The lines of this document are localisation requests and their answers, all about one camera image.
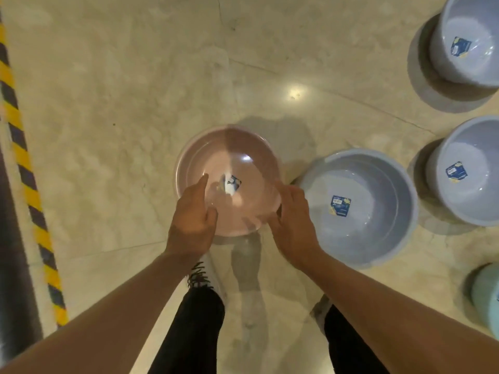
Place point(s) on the person's right thumb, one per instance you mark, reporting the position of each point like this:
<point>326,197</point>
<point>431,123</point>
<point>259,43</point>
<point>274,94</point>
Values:
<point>274,221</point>

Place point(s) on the black trousers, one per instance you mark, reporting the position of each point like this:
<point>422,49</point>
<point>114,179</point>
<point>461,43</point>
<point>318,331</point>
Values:
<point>191,331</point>

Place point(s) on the blue plastic basin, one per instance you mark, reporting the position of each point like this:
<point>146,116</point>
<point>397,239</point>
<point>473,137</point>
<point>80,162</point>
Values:
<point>362,214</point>
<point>471,179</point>
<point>467,31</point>

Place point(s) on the person's left thumb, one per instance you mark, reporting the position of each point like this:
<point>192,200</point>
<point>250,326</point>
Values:
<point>212,220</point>

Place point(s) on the person's left hand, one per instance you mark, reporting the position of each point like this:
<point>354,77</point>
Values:
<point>189,225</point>

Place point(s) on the pink plastic basin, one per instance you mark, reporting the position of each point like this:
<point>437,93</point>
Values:
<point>237,163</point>

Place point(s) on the teal plastic basin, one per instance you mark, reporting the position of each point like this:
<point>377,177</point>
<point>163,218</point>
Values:
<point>488,299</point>

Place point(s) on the yellow black hazard tape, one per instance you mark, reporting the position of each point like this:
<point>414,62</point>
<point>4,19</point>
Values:
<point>23,163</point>

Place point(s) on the person's right forearm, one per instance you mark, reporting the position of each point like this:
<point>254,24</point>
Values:
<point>390,319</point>

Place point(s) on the person's right hand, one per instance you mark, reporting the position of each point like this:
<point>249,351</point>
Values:
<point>296,229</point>

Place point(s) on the person's left forearm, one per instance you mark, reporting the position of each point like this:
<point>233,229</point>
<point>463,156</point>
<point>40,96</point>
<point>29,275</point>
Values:
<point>105,319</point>

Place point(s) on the white left shoe black laces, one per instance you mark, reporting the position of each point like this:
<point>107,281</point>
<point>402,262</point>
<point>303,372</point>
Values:
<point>204,274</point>

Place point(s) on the white right shoe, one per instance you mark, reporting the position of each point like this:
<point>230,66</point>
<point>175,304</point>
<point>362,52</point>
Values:
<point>320,309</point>

